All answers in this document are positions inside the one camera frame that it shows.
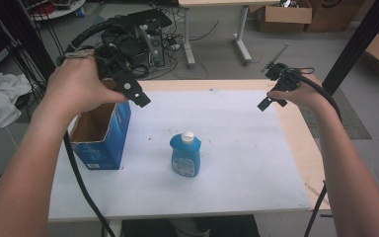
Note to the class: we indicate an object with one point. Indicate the grey metal rod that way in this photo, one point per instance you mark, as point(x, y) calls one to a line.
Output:
point(276, 56)

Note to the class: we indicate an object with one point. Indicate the person's right hand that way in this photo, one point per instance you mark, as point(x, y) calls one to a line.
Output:
point(306, 94)

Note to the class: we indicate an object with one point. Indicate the blue cardboard box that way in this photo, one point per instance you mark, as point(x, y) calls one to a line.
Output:
point(107, 141)

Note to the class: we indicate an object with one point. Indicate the black flat panel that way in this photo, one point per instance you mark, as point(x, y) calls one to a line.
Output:
point(156, 18)

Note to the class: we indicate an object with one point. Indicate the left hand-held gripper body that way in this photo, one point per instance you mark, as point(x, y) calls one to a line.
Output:
point(115, 62)

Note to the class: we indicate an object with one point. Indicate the tall brown cardboard box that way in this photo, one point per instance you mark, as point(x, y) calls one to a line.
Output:
point(335, 15)

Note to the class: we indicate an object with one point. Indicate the blue bottle with white cap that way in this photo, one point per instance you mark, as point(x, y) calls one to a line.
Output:
point(186, 158)

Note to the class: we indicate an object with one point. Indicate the round white table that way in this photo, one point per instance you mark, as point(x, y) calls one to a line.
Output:
point(62, 11)

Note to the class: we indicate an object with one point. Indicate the person's left hand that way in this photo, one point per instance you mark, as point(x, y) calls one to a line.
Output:
point(75, 85)

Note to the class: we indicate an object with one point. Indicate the grey floor mat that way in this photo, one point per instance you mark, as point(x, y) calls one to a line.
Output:
point(348, 121)

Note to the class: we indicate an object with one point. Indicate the black metal post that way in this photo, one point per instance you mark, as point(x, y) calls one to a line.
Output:
point(358, 39)

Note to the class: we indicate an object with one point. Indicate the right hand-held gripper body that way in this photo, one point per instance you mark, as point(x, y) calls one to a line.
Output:
point(284, 80)

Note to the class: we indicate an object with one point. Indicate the white cloth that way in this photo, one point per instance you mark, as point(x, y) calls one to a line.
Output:
point(0, 98)

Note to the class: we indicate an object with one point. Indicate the open brown cardboard box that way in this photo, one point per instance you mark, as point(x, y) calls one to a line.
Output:
point(286, 16)

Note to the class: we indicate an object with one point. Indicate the white desk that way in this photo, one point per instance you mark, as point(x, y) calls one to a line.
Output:
point(189, 36)

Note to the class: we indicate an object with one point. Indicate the white paper sheet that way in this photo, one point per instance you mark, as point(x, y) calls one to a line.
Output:
point(230, 164)

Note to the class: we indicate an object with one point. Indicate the silver-front computer tower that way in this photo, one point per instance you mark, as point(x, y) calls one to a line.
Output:
point(156, 49)

